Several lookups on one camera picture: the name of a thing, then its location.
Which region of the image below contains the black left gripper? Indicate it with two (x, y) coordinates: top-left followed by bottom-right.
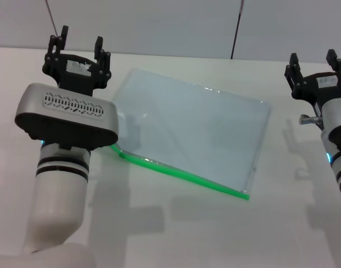
(43, 25), (112, 98)

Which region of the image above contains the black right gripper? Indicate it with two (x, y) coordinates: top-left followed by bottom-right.
(284, 49), (341, 131)

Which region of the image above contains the translucent green-zip document bag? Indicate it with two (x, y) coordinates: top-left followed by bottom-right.
(110, 68), (272, 201)

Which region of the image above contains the grey right wrist cable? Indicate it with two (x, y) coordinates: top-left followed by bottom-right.
(298, 114), (323, 126)

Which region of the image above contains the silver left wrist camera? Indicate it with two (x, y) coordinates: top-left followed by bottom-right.
(14, 83), (120, 150)

